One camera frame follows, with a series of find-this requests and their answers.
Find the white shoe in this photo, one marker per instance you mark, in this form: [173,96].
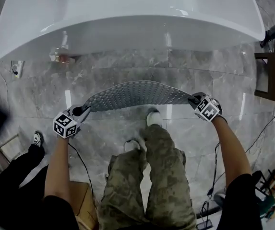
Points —
[131,145]
[154,118]

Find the camouflage trousers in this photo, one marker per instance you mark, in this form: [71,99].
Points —
[156,176]

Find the brown cardboard box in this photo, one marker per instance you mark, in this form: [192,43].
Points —
[83,200]

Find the grey perforated bath mat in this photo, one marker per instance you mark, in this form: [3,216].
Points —
[137,93]

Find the person's right forearm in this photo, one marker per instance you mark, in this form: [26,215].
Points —
[230,150]

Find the person's black shirt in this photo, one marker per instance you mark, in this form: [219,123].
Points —
[242,205]

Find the white power strip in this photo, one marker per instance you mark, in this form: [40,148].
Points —
[17,68]

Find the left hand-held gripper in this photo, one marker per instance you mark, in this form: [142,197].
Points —
[65,125]

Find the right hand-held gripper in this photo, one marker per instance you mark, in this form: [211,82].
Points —
[208,109]

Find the white bathtub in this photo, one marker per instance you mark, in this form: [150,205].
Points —
[127,25]

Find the person's left forearm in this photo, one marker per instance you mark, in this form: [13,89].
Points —
[58,166]

